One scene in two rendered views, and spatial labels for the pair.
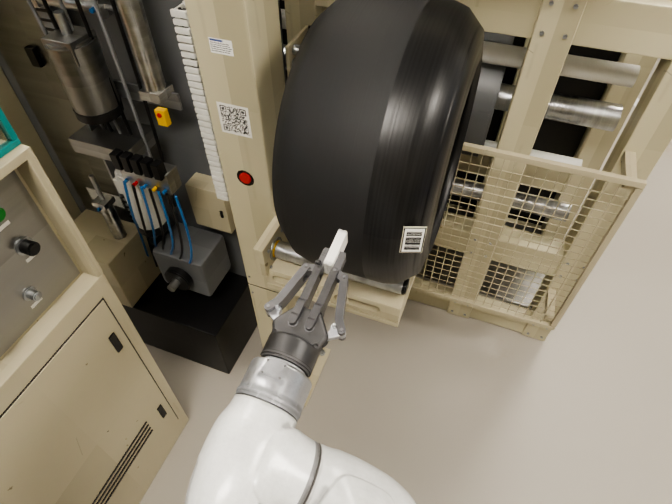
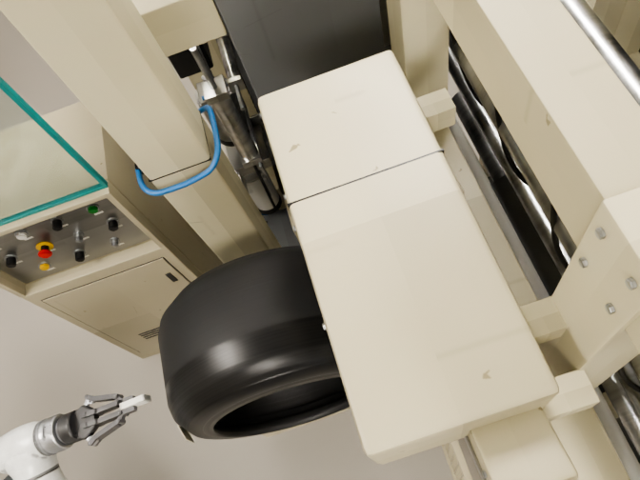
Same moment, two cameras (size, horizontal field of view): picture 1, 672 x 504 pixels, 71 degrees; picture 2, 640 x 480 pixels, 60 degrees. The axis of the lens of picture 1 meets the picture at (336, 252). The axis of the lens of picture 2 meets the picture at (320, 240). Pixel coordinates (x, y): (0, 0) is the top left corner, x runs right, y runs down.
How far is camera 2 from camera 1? 1.31 m
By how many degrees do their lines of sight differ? 42
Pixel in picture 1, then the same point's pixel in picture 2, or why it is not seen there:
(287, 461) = (21, 468)
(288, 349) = (60, 429)
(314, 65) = (176, 305)
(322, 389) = not seen: hidden behind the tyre
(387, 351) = not seen: hidden behind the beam
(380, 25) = (213, 320)
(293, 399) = (45, 449)
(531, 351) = not seen: outside the picture
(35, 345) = (108, 266)
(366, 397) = (345, 426)
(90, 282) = (155, 248)
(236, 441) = (11, 443)
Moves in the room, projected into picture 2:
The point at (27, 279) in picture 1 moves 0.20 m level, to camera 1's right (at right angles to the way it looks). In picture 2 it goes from (113, 234) to (140, 275)
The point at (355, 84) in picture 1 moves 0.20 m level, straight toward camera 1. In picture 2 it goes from (176, 341) to (97, 397)
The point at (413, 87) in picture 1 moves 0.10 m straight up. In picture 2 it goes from (186, 379) to (165, 368)
